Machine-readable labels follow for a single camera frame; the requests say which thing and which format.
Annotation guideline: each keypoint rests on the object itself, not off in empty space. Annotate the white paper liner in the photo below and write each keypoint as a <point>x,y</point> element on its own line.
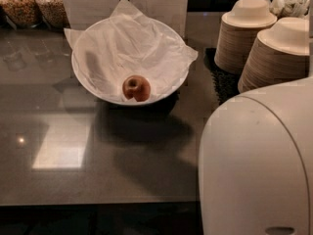
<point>130,49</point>

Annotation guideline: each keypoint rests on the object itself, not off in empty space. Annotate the white sign panel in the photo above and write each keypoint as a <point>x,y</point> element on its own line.
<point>170,12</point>
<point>83,13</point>

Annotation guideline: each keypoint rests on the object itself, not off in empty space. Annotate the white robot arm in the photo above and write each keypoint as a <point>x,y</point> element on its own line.
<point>256,163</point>

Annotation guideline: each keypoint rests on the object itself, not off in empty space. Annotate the left white sign panel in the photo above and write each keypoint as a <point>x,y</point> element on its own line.
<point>83,13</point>

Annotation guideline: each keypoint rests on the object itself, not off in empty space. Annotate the left stack paper bowls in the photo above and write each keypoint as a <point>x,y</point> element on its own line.
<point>237,32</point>

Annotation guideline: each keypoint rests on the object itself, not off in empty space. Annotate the left glass cereal jar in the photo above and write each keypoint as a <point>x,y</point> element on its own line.
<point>23,13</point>

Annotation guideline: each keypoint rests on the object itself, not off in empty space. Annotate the right white sign panel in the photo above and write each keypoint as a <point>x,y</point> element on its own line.
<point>170,12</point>

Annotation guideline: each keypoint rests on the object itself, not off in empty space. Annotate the stack paper bowls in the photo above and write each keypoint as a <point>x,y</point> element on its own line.
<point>237,32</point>
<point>279,54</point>

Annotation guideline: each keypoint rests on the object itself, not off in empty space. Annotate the glass cereal jar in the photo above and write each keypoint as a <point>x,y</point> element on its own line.
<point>23,13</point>
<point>54,12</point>

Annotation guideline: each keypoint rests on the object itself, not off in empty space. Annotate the red apple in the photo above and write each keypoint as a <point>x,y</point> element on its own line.
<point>136,87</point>

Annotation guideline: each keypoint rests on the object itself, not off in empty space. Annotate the right stack paper bowls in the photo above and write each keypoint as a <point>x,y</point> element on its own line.
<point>279,54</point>

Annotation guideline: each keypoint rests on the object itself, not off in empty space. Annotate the right glass cereal jar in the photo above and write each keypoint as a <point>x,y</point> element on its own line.
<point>54,12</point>

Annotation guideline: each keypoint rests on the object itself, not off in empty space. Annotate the black mesh mat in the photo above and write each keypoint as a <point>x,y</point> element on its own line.
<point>225,83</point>

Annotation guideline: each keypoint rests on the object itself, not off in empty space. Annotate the white bowl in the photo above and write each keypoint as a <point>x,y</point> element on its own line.
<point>98,92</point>

